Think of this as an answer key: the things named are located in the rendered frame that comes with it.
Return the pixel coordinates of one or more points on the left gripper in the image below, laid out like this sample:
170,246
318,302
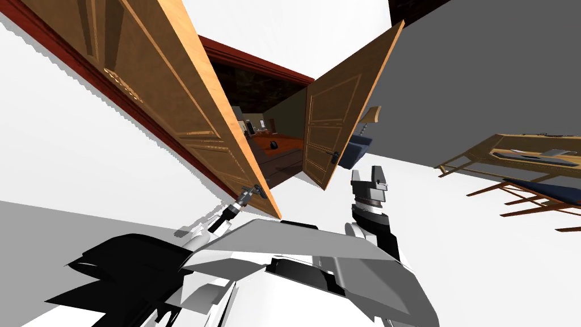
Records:
246,196

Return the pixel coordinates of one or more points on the blue armchair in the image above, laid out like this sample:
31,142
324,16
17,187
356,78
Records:
356,150

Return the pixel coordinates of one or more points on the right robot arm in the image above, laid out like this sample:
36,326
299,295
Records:
377,229

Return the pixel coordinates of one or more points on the wooden desk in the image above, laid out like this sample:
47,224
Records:
513,150

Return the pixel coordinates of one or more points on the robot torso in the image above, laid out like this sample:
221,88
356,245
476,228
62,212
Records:
295,245

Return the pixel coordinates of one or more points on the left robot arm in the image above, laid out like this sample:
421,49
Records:
221,222

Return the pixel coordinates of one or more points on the small wooden door leaf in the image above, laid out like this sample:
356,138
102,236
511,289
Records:
338,113

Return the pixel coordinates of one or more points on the large wooden door leaf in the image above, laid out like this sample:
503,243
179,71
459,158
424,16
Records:
172,100

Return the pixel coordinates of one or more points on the wooden chair with blue seat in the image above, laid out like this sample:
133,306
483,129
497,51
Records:
544,190

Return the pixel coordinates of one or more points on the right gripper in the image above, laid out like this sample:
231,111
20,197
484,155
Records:
370,191

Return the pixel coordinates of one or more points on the tan floor lamp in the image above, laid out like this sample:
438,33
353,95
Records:
373,114

